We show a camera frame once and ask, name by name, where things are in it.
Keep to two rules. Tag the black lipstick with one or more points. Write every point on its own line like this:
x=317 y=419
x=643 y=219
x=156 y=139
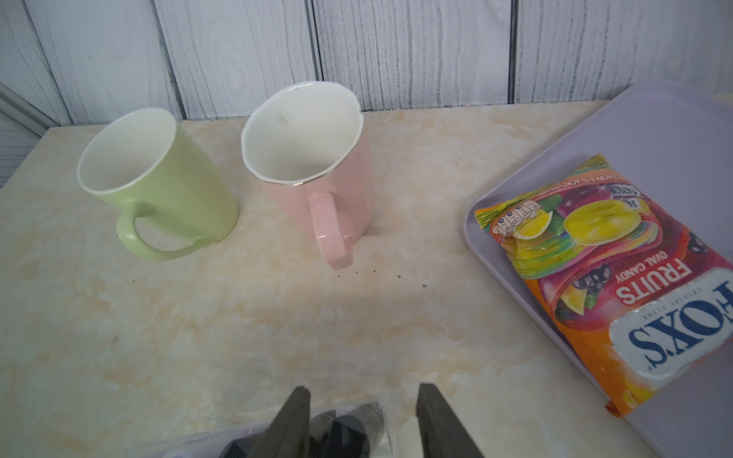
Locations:
x=240 y=448
x=358 y=433

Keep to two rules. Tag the black lipstick diagonal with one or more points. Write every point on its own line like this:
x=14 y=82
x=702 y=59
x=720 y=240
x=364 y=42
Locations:
x=320 y=428

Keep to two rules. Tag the candy bag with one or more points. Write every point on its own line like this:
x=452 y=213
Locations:
x=638 y=296

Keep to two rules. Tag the left aluminium frame post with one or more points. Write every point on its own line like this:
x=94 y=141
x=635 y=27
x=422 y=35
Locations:
x=24 y=114

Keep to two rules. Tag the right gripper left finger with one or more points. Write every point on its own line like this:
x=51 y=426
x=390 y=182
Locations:
x=288 y=434

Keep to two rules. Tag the clear acrylic lipstick organizer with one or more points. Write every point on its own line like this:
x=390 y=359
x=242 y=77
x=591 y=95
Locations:
x=212 y=443

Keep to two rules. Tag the green mug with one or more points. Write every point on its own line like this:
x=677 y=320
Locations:
x=171 y=197

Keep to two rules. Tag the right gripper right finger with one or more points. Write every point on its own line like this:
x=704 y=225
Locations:
x=441 y=432

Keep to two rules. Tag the lavender tray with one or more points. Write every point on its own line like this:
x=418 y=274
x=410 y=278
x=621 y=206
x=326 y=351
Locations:
x=675 y=145

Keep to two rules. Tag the pink mug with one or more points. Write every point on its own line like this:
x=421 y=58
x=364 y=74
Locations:
x=308 y=146

